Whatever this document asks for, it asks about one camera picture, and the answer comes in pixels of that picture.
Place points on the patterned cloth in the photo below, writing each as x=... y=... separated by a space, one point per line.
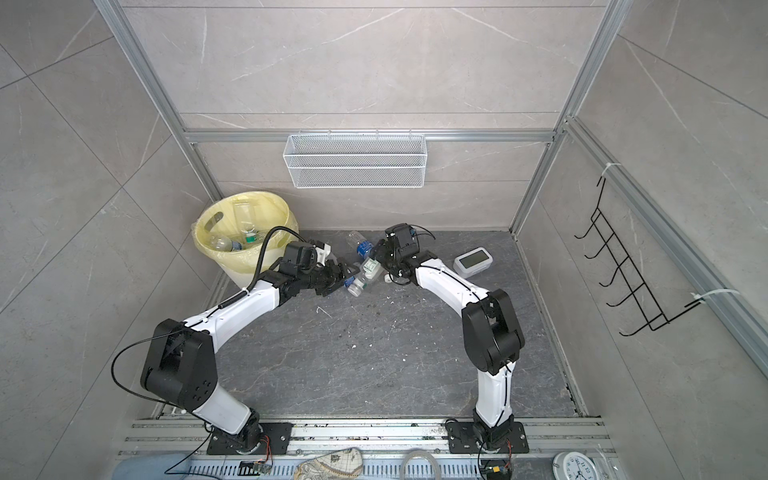
x=338 y=465

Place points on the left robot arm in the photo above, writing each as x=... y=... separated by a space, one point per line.
x=180 y=368

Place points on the white wire mesh basket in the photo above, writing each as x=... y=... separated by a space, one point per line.
x=364 y=160

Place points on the white bin with yellow liner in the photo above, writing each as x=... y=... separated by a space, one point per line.
x=217 y=236

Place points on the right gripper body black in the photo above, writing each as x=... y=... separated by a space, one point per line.
x=385 y=255

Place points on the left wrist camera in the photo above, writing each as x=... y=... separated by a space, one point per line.
x=323 y=251

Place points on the black wire hook rack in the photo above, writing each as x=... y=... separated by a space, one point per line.
x=627 y=271

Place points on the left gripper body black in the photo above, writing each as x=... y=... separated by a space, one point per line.
x=327 y=277

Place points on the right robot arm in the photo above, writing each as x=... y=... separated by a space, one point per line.
x=492 y=335

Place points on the white round analog clock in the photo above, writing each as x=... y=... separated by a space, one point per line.
x=574 y=465

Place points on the white digital clock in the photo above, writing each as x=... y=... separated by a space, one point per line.
x=472 y=262

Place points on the white tape roll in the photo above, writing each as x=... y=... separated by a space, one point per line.
x=419 y=464

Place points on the blue grey cushion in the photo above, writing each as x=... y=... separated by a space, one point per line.
x=170 y=466

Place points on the clear bottle green white label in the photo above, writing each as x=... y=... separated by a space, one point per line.
x=369 y=272

